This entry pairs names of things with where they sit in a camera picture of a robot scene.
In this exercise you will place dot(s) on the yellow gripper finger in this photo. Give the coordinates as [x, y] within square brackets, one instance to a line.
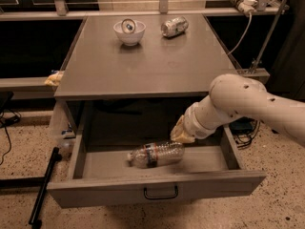
[179, 135]
[179, 126]

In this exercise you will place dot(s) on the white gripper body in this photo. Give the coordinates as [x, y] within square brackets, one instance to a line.
[194, 126]

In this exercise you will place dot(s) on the clear plastic water bottle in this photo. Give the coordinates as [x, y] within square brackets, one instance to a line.
[156, 154]

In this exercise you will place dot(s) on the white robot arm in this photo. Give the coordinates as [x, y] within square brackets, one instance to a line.
[233, 96]

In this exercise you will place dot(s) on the open grey drawer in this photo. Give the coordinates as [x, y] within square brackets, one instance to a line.
[211, 168]

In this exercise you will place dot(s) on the grey metal cabinet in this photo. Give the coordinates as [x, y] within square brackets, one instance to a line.
[101, 67]

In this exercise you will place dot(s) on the silver can lying down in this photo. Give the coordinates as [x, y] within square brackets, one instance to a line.
[174, 27]

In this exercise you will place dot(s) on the white ceramic bowl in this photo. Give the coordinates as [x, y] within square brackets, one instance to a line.
[132, 38]

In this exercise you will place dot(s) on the silver can in bowl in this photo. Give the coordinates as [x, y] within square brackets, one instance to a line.
[128, 26]

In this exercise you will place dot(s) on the yellow crumpled cloth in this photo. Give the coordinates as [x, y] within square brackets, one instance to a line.
[54, 79]

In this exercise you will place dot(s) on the black metal stand bar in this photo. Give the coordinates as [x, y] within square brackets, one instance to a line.
[35, 222]

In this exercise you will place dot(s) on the black drawer handle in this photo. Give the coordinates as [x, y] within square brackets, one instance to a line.
[161, 193]

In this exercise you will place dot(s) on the grey metal rail frame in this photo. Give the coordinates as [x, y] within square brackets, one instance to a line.
[72, 9]

